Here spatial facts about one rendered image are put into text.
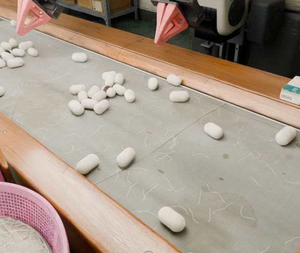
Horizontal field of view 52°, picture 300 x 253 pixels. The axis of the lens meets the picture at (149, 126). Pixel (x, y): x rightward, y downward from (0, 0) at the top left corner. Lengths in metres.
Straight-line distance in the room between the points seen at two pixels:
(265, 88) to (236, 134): 0.12
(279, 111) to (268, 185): 0.17
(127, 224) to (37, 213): 0.12
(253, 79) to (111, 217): 0.39
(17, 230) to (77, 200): 0.08
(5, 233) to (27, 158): 0.10
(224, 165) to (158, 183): 0.10
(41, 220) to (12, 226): 0.04
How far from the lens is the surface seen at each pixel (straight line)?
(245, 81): 0.61
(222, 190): 0.42
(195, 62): 0.68
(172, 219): 0.36
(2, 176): 0.45
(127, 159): 0.44
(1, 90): 0.69
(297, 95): 0.55
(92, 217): 0.36
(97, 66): 0.75
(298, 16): 1.33
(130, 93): 0.58
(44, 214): 0.40
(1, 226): 0.44
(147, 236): 0.34
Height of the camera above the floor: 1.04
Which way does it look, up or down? 36 degrees down
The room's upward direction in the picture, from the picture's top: 3 degrees counter-clockwise
